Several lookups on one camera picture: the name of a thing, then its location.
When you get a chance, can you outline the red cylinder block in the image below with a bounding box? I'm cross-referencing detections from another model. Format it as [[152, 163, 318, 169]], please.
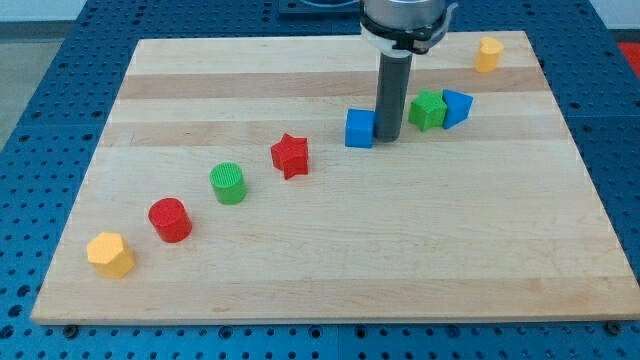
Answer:
[[148, 198, 192, 243]]

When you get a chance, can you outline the blue triangle block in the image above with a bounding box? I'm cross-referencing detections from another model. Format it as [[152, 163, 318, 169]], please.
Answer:
[[443, 89, 474, 129]]

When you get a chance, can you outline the green cylinder block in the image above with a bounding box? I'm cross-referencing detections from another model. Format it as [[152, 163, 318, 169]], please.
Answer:
[[209, 162, 247, 205]]

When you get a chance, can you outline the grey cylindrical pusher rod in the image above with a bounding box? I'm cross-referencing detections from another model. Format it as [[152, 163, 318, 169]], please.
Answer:
[[374, 54, 412, 142]]

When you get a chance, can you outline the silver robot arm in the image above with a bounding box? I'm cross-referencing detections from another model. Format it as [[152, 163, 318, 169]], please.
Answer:
[[360, 0, 458, 58]]

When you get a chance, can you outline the blue cube block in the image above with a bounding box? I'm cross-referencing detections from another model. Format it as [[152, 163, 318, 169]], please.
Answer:
[[344, 109, 375, 148]]

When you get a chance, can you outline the wooden board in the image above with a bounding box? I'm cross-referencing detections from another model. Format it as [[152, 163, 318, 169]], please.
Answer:
[[31, 31, 639, 326]]

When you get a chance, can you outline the green star block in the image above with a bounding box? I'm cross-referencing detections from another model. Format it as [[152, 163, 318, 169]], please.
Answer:
[[408, 89, 448, 132]]

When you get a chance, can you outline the yellow hexagon block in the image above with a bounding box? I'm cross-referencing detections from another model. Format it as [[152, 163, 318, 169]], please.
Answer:
[[86, 232, 136, 279]]

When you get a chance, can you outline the red star block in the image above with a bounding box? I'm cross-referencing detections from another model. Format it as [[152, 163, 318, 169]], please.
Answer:
[[271, 133, 309, 180]]

